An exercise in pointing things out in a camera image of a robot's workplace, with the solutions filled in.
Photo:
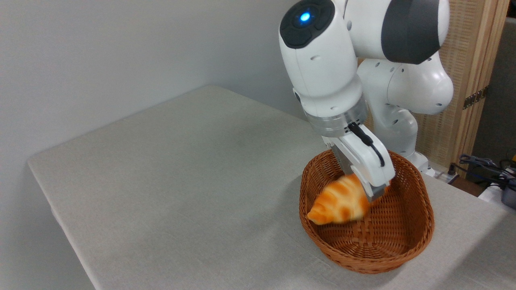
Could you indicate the grey tablecloth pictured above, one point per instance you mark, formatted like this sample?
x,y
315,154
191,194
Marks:
x,y
153,193

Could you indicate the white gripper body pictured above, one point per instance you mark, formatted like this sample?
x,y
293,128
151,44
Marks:
x,y
369,157

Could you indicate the brass screen hinge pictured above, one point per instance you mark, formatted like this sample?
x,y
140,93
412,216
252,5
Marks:
x,y
475,98

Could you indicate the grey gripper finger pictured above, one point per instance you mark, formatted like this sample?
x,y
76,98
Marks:
x,y
378,192

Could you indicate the brown wicker basket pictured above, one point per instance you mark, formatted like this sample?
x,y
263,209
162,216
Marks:
x,y
375,241

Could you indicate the long braided bread loaf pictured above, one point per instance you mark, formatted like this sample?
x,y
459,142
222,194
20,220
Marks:
x,y
338,201

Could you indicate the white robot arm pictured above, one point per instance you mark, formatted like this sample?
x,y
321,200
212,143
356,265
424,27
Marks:
x,y
322,68

